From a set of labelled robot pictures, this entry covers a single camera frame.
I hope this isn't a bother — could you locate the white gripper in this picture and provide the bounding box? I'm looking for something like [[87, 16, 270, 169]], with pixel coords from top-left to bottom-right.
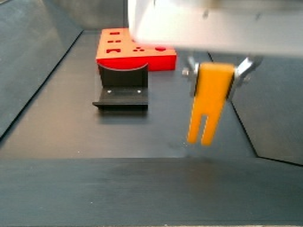
[[128, 0, 303, 101]]

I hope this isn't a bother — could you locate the black curved holder stand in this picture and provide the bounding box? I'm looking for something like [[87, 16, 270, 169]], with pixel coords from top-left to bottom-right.
[[92, 65, 148, 110]]

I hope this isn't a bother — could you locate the red shape-hole board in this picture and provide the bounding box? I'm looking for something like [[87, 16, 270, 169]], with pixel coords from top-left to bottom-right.
[[96, 27, 176, 71]]

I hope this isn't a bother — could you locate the yellow two-pronged peg object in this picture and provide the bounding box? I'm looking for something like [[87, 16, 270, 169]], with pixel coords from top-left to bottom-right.
[[187, 62, 235, 145]]

